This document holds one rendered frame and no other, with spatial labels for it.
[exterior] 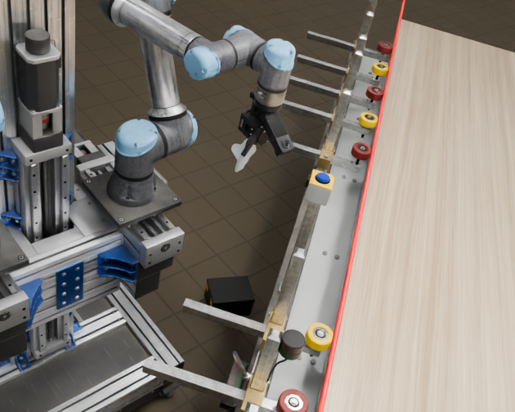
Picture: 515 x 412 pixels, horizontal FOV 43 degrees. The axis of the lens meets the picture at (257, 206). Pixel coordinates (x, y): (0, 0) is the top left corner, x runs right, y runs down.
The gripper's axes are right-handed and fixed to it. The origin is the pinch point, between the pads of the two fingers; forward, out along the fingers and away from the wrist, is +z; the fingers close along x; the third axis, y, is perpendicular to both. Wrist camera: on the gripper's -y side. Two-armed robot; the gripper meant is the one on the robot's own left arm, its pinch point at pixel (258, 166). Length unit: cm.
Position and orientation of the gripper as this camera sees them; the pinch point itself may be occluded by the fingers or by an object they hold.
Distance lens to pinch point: 175.1
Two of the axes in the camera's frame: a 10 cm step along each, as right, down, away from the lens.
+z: -1.9, 7.3, 6.5
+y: -6.3, -6.0, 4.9
